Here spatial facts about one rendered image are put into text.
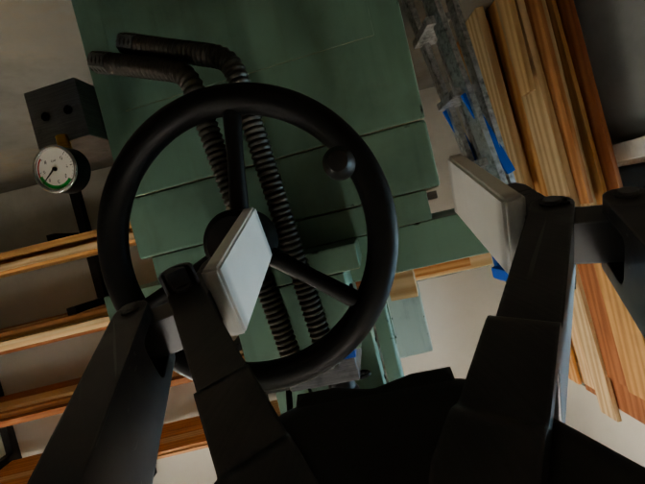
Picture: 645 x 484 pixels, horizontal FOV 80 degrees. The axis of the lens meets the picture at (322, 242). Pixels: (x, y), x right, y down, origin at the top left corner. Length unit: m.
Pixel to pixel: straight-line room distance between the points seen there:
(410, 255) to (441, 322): 2.69
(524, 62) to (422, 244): 1.45
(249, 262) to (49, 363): 3.65
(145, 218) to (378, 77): 0.38
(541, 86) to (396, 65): 1.41
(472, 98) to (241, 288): 1.29
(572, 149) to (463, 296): 1.64
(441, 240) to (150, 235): 0.41
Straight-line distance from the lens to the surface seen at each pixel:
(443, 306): 3.19
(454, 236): 0.54
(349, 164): 0.29
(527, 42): 1.97
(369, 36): 0.57
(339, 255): 0.44
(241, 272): 0.16
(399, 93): 0.55
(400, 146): 0.54
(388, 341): 0.92
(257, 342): 0.48
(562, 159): 1.91
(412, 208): 0.53
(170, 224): 0.60
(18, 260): 3.17
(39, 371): 3.87
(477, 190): 0.16
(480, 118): 1.40
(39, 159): 0.64
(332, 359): 0.37
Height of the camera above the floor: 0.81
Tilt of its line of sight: 2 degrees up
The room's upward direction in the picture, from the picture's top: 166 degrees clockwise
